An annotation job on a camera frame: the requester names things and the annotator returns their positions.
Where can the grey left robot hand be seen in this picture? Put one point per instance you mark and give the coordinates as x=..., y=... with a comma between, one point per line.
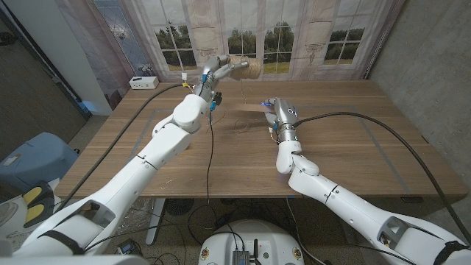
x=209, y=79

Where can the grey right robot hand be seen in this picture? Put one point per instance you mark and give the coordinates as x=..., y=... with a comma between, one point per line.
x=285, y=114

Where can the brown twine thread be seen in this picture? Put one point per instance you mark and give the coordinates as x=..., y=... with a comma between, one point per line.
x=241, y=92

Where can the long wooden stick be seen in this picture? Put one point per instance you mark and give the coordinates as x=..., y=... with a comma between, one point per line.
x=246, y=106

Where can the brown twine spool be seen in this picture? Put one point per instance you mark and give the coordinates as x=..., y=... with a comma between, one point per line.
x=248, y=68

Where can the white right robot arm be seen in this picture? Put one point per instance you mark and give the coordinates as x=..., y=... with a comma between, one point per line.
x=331, y=191

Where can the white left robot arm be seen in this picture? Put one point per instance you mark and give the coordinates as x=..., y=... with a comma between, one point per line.
x=158, y=147

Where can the white power box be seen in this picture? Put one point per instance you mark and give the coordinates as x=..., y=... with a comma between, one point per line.
x=143, y=82

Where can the printed window backdrop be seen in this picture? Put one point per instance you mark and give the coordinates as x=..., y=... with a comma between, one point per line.
x=294, y=22

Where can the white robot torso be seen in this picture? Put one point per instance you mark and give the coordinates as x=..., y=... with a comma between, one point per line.
x=257, y=235

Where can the black round fan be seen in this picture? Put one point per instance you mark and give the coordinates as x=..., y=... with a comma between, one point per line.
x=178, y=207

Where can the black antenna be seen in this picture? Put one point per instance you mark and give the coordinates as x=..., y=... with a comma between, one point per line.
x=256, y=250

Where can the grey box on torso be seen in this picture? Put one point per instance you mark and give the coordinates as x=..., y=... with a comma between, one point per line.
x=241, y=257

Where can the white table leg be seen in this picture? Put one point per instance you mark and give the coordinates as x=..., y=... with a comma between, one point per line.
x=154, y=224

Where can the clear plastic sheet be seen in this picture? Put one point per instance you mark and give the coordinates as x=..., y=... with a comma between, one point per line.
x=138, y=221

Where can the small device with screen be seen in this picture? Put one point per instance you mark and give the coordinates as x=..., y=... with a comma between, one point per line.
x=128, y=247

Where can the blue plastic bin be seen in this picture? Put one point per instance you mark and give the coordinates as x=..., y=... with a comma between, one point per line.
x=37, y=158

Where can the black and yellow pedal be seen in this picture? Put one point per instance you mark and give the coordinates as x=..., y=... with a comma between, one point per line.
x=35, y=211

